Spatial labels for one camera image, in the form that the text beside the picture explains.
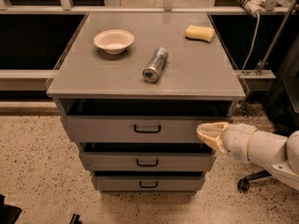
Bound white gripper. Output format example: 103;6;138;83
196;121;257;163

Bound grey top drawer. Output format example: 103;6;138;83
60;110;230;143

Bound grey drawer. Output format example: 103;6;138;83
92;171;206;191
80;143;216;172
60;110;230;143

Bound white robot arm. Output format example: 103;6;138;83
196;122;299;192

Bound grey drawer cabinet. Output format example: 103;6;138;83
45;10;247;201

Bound grey bottom drawer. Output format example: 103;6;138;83
92;171;206;191

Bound grey middle drawer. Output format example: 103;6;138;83
80;143;216;172

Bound black office chair base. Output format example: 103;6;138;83
237;170;271;193

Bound metal clamp stand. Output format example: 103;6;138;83
241;0;297;76

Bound silver drink can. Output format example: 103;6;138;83
143;48;168;83

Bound yellow sponge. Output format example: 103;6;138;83
185;25;215;43

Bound white power strip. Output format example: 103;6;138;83
236;0;264;17

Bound white paper bowl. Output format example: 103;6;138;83
93;29;135;54

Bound small black object floor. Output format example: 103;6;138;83
69;214;82;224

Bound black object bottom left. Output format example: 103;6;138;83
0;195;21;224

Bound black top drawer handle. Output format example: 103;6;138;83
134;125;162;133

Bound grey hanging cable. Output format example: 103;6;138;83
239;11;261;77

